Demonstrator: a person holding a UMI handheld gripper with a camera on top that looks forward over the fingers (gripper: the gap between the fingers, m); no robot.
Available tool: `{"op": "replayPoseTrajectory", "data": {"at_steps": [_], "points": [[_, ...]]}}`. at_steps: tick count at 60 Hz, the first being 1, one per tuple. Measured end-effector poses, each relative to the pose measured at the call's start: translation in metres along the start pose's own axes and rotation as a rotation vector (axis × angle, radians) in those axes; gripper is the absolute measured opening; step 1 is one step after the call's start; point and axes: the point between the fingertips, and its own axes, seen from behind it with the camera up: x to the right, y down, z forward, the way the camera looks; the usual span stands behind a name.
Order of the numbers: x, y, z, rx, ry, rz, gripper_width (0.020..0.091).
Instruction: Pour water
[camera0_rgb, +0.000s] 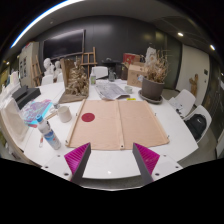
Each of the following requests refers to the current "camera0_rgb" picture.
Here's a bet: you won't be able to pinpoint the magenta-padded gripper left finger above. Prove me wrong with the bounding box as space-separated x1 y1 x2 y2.
42 142 92 185

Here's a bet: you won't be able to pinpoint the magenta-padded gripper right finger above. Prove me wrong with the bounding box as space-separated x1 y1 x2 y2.
132 142 184 185

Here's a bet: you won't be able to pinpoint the white bottle with blue cap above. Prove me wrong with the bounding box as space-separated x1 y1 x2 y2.
35 114 62 150

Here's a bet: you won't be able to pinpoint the beige cloth table mat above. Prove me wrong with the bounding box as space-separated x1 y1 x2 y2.
65 98 170 151

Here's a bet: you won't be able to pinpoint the flat round red coaster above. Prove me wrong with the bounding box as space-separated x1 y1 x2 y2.
81 112 96 123

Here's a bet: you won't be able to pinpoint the white ceramic mug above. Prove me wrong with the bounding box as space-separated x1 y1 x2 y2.
53 105 73 124

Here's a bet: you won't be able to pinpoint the flat wooden slat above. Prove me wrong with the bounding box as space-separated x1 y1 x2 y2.
44 111 59 121

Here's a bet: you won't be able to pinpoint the black backpack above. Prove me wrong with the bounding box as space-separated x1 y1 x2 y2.
184 113 208 141

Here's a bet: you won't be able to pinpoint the dark round plant saucer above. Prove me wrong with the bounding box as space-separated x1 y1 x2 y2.
138 89 164 105

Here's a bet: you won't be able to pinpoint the dried plant in dark pot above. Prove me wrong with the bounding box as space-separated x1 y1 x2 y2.
140 49 170 101

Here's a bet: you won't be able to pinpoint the white fabric bag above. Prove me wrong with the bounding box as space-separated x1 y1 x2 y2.
0 98 29 143

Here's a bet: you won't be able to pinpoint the grey printed newspaper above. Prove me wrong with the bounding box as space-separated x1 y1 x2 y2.
94 82 131 101

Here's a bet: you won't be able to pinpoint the wooden branch sculpture on board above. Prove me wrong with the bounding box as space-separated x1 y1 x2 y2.
58 58 90 104

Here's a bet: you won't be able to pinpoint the large black box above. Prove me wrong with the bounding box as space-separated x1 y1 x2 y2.
16 87 42 110

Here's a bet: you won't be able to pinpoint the small green bottle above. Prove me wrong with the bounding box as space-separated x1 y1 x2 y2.
89 71 97 86

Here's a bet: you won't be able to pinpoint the cardboard box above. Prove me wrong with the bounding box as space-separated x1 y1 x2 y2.
126 62 149 88

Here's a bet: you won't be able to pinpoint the small black box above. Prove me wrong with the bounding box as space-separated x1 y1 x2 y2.
11 85 29 101

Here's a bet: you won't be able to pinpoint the clear glass pitcher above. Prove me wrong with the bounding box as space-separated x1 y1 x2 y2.
107 68 118 83

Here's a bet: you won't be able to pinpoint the white plaster bust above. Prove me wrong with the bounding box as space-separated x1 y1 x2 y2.
43 57 55 77
53 60 63 79

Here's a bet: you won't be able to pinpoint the wooden easel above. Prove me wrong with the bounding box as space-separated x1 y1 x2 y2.
79 46 99 78
31 54 43 87

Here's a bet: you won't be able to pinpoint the red box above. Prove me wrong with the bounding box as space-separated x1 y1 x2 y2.
122 53 141 65

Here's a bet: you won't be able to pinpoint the white plaster statue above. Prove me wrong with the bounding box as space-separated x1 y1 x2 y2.
144 46 158 66

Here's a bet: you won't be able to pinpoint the white shelf cabinet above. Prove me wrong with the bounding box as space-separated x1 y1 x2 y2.
18 41 40 88

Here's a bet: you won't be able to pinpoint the round ceiling spotlights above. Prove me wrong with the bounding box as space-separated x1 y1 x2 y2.
176 31 217 52

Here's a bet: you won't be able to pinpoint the long ceiling light strip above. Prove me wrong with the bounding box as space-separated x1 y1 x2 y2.
9 0 84 49

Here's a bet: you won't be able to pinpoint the wooden wall figure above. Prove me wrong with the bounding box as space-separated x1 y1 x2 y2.
188 73 200 98

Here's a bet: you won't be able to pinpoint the black wall screen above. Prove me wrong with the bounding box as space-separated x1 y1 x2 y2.
42 29 86 61

